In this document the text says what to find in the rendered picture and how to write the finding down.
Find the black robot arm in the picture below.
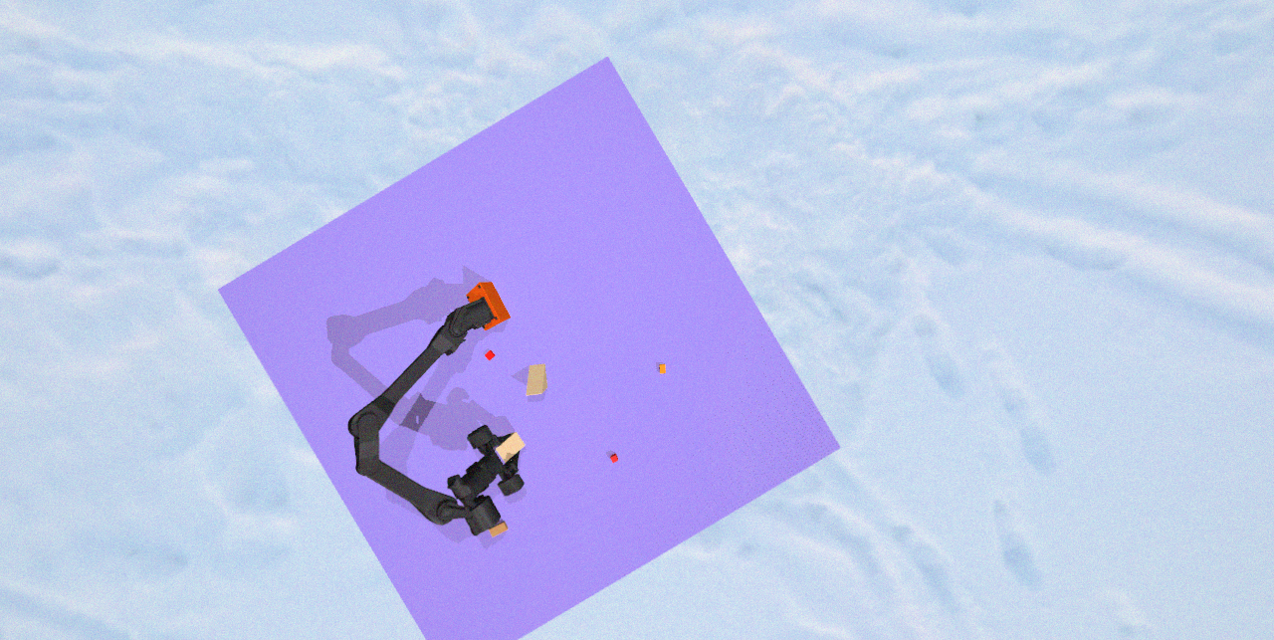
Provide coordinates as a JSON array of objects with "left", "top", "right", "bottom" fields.
[{"left": 347, "top": 297, "right": 501, "bottom": 535}]

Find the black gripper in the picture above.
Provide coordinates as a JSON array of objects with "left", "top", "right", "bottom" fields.
[{"left": 468, "top": 425, "right": 525, "bottom": 497}]

